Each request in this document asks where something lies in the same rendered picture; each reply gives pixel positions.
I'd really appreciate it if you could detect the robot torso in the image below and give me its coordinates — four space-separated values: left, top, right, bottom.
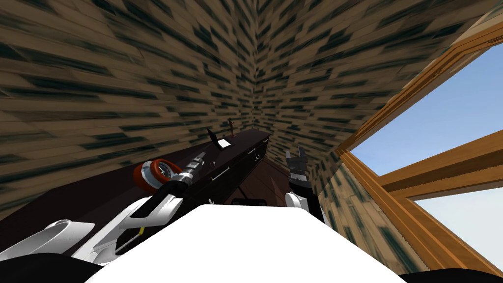
84 198 408 283

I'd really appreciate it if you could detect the dark brown dresser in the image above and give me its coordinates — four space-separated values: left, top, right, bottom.
0 127 272 256

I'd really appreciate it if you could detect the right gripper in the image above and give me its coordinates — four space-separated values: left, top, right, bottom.
285 146 310 183

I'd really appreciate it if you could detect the black laptop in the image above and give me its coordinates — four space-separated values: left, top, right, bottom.
206 128 233 152

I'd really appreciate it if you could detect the wooden framed window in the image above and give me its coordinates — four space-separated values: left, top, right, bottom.
335 21 503 278

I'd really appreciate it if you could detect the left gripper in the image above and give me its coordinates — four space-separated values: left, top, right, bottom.
180 152 207 182

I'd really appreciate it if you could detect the red alarm clock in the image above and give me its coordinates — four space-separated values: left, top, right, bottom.
132 158 184 195

